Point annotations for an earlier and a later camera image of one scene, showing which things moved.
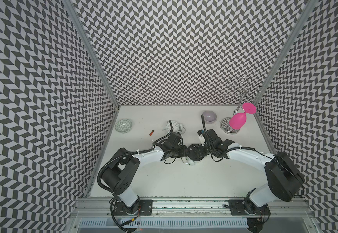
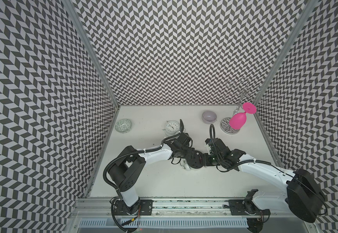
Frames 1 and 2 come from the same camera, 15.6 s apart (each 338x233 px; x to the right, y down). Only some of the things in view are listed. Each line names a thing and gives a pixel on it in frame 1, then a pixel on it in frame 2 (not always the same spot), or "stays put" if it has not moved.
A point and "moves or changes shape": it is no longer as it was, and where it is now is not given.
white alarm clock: [195, 152] moves or changes shape
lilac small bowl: [210, 117] stays put
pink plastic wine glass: [238, 120] stays put
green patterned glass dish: [124, 125] stays put
